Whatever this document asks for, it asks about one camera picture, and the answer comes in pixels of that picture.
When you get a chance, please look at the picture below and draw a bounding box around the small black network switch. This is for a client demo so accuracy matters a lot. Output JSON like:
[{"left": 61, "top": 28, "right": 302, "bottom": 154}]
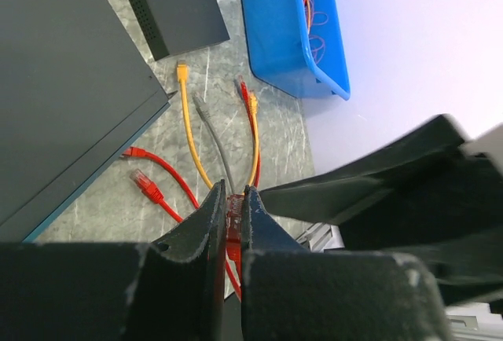
[{"left": 128, "top": 0, "right": 229, "bottom": 61}]

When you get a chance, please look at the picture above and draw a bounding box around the grey ethernet patch cable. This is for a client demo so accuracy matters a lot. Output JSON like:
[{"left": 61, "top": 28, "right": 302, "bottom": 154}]
[{"left": 192, "top": 92, "right": 237, "bottom": 193}]

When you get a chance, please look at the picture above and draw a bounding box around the orange ethernet patch cable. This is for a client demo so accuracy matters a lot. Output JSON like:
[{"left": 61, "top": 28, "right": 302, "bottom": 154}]
[{"left": 175, "top": 60, "right": 262, "bottom": 191}]

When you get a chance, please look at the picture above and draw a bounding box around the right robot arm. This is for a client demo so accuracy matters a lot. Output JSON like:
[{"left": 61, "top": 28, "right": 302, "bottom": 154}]
[{"left": 260, "top": 115, "right": 502, "bottom": 306}]

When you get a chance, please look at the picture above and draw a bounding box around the red ethernet patch cable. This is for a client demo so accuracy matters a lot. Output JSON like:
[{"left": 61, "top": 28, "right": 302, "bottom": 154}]
[{"left": 119, "top": 146, "right": 243, "bottom": 303}]

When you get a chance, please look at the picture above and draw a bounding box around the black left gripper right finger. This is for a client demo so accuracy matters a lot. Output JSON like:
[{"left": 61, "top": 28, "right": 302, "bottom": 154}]
[{"left": 241, "top": 188, "right": 452, "bottom": 340}]

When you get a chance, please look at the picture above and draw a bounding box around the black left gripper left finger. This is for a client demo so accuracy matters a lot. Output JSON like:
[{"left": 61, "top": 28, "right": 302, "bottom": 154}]
[{"left": 1, "top": 182, "right": 226, "bottom": 340}]

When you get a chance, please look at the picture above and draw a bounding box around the large black network switch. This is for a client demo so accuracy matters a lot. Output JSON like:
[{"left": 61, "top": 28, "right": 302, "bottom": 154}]
[{"left": 1, "top": 0, "right": 169, "bottom": 242}]

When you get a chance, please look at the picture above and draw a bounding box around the blue plastic bin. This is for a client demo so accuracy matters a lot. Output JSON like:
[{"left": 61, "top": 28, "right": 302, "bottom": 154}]
[{"left": 241, "top": 0, "right": 351, "bottom": 100}]

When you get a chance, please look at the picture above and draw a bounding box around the tangled coloured wires bundle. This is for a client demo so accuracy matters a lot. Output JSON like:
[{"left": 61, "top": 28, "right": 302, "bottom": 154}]
[{"left": 295, "top": 0, "right": 329, "bottom": 65}]

